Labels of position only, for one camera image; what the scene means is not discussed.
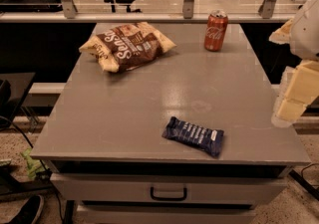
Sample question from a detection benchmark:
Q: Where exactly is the green crumpled object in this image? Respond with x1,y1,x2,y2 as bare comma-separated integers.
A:
21,148,48,180

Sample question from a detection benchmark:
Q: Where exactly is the grey drawer cabinet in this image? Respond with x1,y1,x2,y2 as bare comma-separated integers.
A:
32,24,309,224

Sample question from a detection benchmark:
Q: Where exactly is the blue rxbar blueberry wrapper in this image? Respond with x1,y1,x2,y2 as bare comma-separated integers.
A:
161,116,224,157

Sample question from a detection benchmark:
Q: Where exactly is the red coca-cola can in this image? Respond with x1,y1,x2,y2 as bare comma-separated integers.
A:
204,10,228,52

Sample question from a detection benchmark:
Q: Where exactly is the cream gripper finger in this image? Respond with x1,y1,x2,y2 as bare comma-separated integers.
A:
271,60,319,126

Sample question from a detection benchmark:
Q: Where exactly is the black floor cable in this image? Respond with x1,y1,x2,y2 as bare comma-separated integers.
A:
0,114,64,222

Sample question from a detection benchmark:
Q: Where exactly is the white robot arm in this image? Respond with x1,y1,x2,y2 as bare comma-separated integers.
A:
269,0,319,127

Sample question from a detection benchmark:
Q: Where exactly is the black side table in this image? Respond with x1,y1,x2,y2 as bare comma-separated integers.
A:
0,73,35,128

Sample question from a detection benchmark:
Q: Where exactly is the black drawer handle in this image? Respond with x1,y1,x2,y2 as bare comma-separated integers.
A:
150,187,187,202

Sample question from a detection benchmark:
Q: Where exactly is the brown chip bag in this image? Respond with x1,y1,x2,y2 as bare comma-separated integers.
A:
79,22,175,73

